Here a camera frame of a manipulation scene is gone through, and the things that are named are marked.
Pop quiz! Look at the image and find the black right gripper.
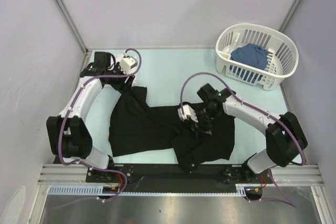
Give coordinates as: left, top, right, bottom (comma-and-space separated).
190, 105, 222, 140

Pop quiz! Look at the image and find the white plastic laundry basket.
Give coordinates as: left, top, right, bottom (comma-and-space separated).
215, 23, 299, 90

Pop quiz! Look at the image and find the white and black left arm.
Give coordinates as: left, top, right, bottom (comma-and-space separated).
46, 49, 142, 182

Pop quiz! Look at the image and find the blue crumpled shirt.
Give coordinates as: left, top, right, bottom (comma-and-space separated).
229, 44, 269, 83

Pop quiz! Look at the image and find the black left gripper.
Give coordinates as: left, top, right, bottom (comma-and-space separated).
106, 62, 134, 94

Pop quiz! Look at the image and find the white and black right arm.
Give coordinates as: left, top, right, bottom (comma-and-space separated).
192, 84, 308, 183

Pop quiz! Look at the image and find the aluminium frame rail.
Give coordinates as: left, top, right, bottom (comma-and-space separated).
37, 164, 324, 186

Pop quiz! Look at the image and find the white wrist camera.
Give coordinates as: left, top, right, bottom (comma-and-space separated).
119, 55, 138, 74
177, 104, 198, 123

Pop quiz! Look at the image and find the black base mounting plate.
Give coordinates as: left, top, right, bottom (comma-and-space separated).
86, 164, 271, 194

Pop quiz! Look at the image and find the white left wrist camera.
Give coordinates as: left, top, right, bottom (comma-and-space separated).
119, 55, 138, 74

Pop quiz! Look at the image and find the black long sleeve shirt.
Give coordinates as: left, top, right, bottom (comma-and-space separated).
109, 87, 235, 173

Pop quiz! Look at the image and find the white slotted cable duct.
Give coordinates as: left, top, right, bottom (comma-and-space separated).
48, 183, 266, 197

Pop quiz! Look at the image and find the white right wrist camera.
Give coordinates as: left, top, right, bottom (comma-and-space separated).
177, 104, 198, 123

